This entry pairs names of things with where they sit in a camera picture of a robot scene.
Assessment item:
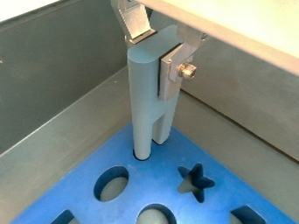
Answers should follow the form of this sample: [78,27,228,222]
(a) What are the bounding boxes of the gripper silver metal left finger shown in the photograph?
[109,0,156,45]

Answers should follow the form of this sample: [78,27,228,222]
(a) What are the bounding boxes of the gripper silver metal right finger with bolt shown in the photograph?
[158,24,208,101]

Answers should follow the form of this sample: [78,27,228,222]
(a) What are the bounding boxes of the grey-blue square-circle peg object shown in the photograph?
[126,25,181,160]

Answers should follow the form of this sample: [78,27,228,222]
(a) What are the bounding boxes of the blue shape-sorting board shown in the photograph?
[10,125,296,224]

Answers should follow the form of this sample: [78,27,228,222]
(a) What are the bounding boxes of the grey bin wall panels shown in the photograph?
[0,0,299,224]

